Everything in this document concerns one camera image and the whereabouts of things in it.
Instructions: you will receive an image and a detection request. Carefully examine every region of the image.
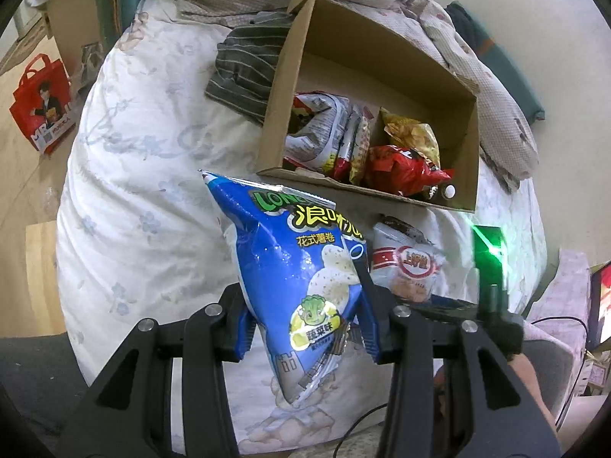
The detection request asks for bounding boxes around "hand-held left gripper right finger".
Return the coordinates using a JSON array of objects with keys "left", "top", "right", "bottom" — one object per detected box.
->
[{"left": 357, "top": 266, "right": 562, "bottom": 458}]

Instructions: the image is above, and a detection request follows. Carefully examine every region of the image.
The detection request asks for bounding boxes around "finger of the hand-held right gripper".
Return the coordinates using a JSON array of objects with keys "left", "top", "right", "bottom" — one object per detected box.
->
[{"left": 415, "top": 295, "right": 482, "bottom": 320}]

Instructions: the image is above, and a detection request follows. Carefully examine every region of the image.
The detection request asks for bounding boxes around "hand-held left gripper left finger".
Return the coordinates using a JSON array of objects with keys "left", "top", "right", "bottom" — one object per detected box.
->
[{"left": 57, "top": 284, "right": 259, "bottom": 458}]

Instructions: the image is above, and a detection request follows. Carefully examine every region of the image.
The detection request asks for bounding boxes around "pale snack packet red label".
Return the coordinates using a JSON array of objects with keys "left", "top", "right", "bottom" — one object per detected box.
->
[{"left": 371, "top": 216, "right": 448, "bottom": 303}]

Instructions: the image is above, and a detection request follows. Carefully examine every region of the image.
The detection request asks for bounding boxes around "blue chips packet castle print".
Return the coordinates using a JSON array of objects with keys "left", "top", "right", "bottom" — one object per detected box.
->
[{"left": 199, "top": 170, "right": 370, "bottom": 402}]

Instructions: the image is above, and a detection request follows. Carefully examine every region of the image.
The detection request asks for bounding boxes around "small dark snack packet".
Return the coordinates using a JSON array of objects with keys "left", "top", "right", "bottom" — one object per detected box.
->
[{"left": 422, "top": 182, "right": 459, "bottom": 202}]

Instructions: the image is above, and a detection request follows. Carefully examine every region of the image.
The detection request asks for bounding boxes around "white snack packet red stripe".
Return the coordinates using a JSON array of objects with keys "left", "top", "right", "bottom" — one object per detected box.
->
[{"left": 331, "top": 105, "right": 364, "bottom": 182}]

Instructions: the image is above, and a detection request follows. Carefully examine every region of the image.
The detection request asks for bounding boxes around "small yellow snack packet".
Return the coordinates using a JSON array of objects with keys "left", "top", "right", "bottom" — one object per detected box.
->
[{"left": 350, "top": 109, "right": 378, "bottom": 186}]

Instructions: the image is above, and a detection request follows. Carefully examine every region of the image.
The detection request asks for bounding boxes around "silver white snack packet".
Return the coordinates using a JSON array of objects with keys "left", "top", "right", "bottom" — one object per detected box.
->
[{"left": 285, "top": 92, "right": 351, "bottom": 173}]

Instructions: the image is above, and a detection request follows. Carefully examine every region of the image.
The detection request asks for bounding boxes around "brown cardboard box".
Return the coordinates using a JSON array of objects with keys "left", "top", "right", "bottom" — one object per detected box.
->
[{"left": 255, "top": 0, "right": 479, "bottom": 214}]

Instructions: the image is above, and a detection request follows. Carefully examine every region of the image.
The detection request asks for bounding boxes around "person's right forearm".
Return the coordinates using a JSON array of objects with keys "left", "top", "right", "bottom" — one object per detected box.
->
[{"left": 507, "top": 353, "right": 559, "bottom": 437}]

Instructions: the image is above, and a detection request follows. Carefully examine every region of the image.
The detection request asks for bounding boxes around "pink blanket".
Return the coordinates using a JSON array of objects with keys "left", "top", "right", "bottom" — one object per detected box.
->
[{"left": 522, "top": 249, "right": 593, "bottom": 344}]

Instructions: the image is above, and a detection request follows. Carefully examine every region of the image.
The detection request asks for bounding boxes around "lit screen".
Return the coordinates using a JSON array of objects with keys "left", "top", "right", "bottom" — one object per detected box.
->
[{"left": 588, "top": 261, "right": 611, "bottom": 347}]

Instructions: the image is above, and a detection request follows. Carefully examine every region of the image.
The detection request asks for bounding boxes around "beige patterned quilt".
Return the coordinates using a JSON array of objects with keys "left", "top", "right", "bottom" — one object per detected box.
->
[{"left": 157, "top": 0, "right": 540, "bottom": 194}]

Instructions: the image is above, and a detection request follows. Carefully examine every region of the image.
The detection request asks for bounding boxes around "white floral bed sheet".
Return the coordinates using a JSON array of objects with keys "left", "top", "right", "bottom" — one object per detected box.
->
[{"left": 56, "top": 0, "right": 547, "bottom": 458}]

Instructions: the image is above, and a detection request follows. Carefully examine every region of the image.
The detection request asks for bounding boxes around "teal pillow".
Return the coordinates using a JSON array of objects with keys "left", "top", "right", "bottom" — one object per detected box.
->
[
  {"left": 446, "top": 1, "right": 546, "bottom": 122},
  {"left": 93, "top": 0, "right": 124, "bottom": 51}
]

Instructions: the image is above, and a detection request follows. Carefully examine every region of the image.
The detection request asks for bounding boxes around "grey striped cloth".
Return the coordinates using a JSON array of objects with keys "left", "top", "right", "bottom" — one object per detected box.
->
[{"left": 205, "top": 11, "right": 297, "bottom": 126}]

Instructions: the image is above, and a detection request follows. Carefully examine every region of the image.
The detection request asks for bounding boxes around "red tote bag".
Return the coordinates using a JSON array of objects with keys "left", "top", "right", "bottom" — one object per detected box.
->
[{"left": 10, "top": 54, "right": 78, "bottom": 155}]

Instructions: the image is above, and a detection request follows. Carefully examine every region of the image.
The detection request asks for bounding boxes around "large cardboard box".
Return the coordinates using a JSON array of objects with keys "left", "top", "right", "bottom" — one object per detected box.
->
[{"left": 45, "top": 0, "right": 103, "bottom": 74}]

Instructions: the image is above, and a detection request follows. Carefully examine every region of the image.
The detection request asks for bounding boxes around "black cable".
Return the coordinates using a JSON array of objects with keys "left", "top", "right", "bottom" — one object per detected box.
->
[
  {"left": 334, "top": 403, "right": 388, "bottom": 458},
  {"left": 527, "top": 317, "right": 590, "bottom": 440}
]

